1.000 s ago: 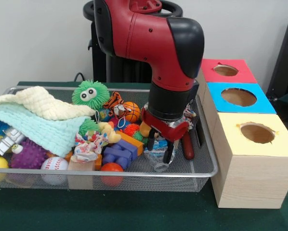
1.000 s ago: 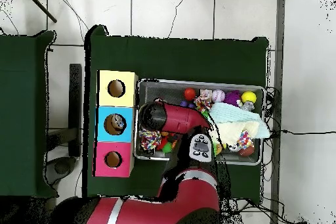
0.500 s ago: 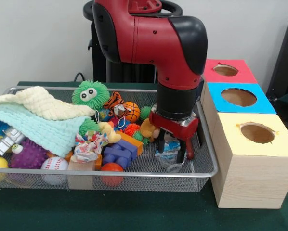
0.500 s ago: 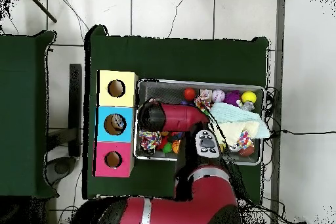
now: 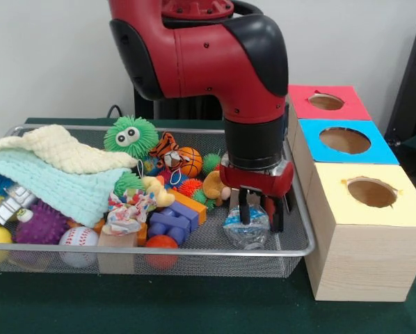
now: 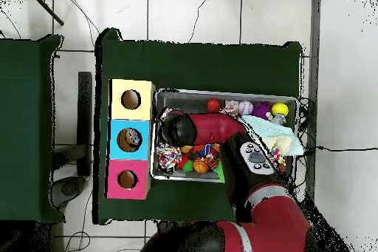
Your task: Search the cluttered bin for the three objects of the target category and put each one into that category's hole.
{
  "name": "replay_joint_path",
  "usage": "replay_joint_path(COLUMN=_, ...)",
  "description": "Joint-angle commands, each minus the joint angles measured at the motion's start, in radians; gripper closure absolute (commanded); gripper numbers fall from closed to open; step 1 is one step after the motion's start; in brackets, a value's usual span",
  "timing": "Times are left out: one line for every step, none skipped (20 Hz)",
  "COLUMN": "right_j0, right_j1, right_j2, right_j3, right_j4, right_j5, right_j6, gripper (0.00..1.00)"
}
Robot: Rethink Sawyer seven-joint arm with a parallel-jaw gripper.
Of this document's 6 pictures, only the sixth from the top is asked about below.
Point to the red maraca rattle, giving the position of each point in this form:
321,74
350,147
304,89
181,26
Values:
213,105

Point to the tiger striped toy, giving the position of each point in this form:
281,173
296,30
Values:
211,161

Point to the mint knitted cloth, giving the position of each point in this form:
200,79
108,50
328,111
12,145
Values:
274,128

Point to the multicoloured patterned cloth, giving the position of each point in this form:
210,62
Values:
277,158

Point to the cream knitted cloth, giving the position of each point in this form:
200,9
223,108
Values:
286,144

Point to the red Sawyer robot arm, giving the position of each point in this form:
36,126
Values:
218,128

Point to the clear shallow mesh bin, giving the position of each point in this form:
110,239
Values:
162,175

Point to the wooden box with three holes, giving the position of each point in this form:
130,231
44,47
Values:
130,128

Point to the small orange basketball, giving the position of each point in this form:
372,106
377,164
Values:
201,166

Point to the floral patterned fabric knot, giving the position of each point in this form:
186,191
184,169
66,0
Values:
230,108

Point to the dark green tablecloth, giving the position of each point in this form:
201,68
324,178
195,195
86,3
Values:
207,69

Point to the white baseball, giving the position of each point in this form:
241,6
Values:
245,108

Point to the purple monster toy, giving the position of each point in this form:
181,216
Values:
261,110

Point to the yellow ball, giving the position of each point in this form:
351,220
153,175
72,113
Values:
280,109

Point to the black panel stand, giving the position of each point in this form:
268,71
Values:
85,116

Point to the grey round stand base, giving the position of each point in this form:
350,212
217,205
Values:
71,188

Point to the dark green side cloth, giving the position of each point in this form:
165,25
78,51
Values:
29,86

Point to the black rod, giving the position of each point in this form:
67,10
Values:
47,8

